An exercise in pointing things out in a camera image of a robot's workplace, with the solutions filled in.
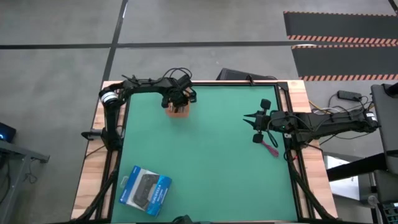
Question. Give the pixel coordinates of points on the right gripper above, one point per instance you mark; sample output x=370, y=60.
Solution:
x=262, y=121

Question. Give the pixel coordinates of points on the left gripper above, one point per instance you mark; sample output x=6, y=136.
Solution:
x=178, y=91

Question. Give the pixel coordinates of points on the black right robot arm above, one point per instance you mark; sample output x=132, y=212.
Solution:
x=335, y=121

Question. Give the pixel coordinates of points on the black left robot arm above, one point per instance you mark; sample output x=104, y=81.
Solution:
x=140, y=85

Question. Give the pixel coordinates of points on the orange plastic bin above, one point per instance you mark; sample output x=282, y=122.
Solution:
x=178, y=115

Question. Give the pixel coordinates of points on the blue game controller box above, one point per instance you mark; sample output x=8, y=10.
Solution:
x=145, y=190

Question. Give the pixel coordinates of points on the wooden table side board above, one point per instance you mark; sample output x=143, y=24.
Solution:
x=320, y=180
x=90, y=180

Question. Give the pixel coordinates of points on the black power adapter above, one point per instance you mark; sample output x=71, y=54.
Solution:
x=349, y=95

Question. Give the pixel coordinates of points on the black hazard-striped floor mat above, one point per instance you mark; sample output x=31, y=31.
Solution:
x=342, y=60
x=339, y=25

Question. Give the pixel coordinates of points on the dark rounded object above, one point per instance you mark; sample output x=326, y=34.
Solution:
x=183, y=220

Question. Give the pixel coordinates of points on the white sheet on floor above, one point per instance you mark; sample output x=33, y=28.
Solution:
x=345, y=188

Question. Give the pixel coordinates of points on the black floor beam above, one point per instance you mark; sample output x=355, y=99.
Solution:
x=357, y=168

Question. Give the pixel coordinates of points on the grey equipment cart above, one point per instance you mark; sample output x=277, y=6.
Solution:
x=387, y=140

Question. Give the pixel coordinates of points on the control panel with buttons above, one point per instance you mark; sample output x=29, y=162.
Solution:
x=390, y=214

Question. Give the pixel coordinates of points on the grey side table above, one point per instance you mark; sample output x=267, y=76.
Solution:
x=15, y=149

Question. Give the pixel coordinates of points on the dark device with blue light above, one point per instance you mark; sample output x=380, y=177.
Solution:
x=7, y=132

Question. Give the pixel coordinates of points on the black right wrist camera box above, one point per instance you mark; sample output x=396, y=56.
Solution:
x=281, y=119

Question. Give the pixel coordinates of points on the black metal table frame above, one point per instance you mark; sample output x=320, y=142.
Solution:
x=233, y=84

